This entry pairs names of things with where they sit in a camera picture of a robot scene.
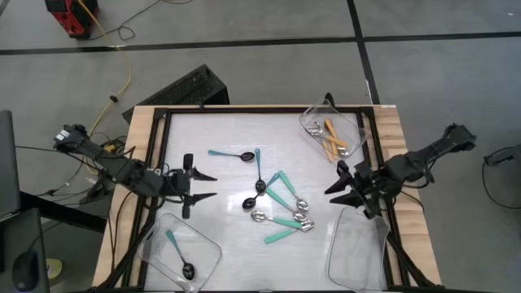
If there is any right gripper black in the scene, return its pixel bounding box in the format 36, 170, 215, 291
324, 160, 387, 221

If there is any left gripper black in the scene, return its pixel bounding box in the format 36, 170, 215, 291
164, 153, 218, 220

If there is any orange-handled silver spoon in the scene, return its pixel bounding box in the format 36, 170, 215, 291
311, 125, 351, 148
307, 123, 334, 163
324, 117, 341, 155
331, 121, 351, 159

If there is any blue-handled black spoon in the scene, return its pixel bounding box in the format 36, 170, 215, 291
254, 147, 268, 195
207, 149, 256, 163
241, 173, 282, 211
164, 228, 196, 282

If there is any clear plastic container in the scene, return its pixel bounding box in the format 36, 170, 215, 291
136, 212, 224, 293
326, 206, 391, 293
298, 98, 368, 164

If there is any white table sheet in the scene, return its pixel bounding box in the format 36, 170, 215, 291
142, 112, 388, 292

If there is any black floor beam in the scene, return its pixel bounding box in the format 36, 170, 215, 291
19, 190, 109, 234

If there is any yellow round floor object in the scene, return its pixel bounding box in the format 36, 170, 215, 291
45, 257, 64, 281

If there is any dark side table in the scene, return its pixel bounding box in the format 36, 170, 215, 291
0, 207, 51, 293

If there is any black computer mouse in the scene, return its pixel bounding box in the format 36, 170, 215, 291
11, 250, 41, 292

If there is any red and black case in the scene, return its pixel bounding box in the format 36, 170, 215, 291
43, 0, 100, 41

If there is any black cable bundle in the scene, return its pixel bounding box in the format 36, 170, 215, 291
83, 130, 132, 164

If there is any black metal table frame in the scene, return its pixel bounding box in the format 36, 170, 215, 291
95, 105, 435, 293

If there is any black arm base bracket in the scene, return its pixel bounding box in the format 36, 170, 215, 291
78, 177, 117, 205

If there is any yellow floor cable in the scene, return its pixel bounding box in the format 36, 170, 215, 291
76, 0, 134, 160

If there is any black looped floor cable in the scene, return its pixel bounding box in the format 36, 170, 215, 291
481, 142, 521, 211

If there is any thin black floor cable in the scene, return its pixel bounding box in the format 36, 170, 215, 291
88, 0, 195, 42
14, 144, 66, 155

